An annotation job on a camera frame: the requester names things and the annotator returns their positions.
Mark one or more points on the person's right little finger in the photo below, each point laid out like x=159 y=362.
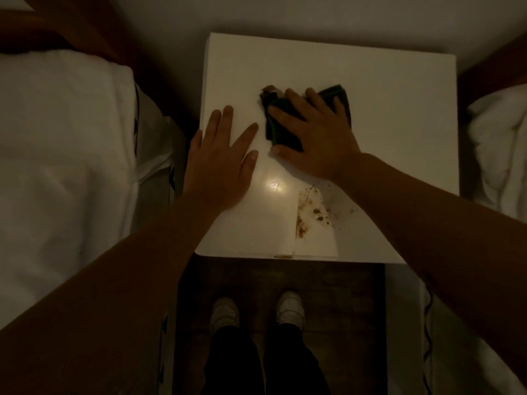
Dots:
x=341 y=108

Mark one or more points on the person's white shoe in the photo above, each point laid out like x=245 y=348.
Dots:
x=224 y=314
x=290 y=308

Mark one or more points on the person's left white shoe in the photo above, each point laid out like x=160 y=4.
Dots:
x=224 y=314

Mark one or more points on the white nightstand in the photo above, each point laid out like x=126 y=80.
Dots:
x=395 y=119

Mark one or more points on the person's left thumb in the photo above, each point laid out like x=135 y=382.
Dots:
x=250 y=162

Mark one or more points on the person's left forearm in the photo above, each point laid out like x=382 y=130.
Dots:
x=115 y=300

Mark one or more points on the person's right hand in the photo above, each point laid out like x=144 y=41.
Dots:
x=325 y=143

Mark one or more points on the person's right thumb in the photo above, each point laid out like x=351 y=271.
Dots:
x=284 y=154

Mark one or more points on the person's left little finger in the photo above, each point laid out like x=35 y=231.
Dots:
x=195 y=143

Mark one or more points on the person's left black trouser leg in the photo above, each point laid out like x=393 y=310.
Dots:
x=232 y=362

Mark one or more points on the brown dirt stain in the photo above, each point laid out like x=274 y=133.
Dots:
x=311 y=209

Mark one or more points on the dark green cleaning cloth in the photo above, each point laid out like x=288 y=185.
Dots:
x=276 y=129

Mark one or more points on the person's left middle finger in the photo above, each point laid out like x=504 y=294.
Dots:
x=227 y=121

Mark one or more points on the person's right white shoe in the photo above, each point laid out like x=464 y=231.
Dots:
x=290 y=308

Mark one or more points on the grey mattress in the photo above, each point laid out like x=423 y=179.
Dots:
x=156 y=131

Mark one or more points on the wooden headboard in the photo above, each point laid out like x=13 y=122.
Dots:
x=61 y=32
x=494 y=69

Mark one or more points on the person's left hand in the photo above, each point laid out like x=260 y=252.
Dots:
x=214 y=172

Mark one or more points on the white bed duvet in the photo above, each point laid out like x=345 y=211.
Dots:
x=61 y=160
x=500 y=152

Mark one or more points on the person's right black trouser leg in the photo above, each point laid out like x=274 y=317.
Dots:
x=292 y=362

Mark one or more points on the person's right middle finger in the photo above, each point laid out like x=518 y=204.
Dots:
x=296 y=101

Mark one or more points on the person's black trouser leg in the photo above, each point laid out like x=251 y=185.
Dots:
x=232 y=362
x=292 y=362

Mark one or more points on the person's right forearm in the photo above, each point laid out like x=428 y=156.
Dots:
x=444 y=238

